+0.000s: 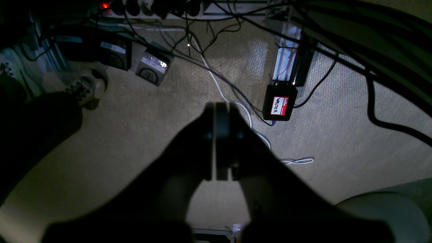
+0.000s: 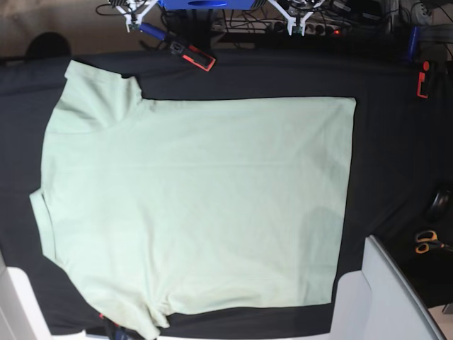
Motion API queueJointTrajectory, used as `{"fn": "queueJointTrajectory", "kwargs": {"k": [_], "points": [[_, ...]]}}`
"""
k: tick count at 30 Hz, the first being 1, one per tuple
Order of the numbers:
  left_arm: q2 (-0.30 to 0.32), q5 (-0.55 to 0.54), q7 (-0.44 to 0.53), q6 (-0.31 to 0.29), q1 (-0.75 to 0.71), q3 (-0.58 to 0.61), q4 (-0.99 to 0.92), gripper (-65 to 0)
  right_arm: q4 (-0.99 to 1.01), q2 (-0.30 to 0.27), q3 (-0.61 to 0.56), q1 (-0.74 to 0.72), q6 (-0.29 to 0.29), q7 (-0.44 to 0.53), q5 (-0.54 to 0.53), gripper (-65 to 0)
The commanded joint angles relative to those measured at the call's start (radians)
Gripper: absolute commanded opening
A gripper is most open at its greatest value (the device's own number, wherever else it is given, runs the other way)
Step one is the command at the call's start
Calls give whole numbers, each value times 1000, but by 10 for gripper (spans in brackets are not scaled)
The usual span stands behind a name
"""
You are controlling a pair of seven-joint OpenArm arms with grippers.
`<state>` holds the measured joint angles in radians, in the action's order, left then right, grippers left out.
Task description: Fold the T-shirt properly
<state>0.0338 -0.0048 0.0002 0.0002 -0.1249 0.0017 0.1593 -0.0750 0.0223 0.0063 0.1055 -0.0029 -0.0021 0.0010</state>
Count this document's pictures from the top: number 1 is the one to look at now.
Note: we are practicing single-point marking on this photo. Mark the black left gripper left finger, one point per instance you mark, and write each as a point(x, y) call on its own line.
point(153, 207)

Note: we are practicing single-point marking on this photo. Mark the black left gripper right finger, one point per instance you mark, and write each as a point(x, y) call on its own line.
point(283, 208)

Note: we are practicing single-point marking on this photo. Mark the black box with name tag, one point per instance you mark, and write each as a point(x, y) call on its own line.
point(279, 102)

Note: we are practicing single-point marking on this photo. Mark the grey power adapter brick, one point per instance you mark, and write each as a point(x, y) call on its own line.
point(151, 63)

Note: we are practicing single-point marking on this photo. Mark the white sneaker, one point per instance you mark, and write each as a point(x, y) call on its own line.
point(86, 90)

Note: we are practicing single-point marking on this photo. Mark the black power adapter brick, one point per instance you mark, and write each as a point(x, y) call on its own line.
point(95, 45)

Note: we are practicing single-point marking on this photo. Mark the white power strip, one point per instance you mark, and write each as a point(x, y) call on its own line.
point(174, 9)

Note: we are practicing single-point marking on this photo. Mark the aluminium frame leg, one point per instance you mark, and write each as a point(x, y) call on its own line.
point(291, 60)

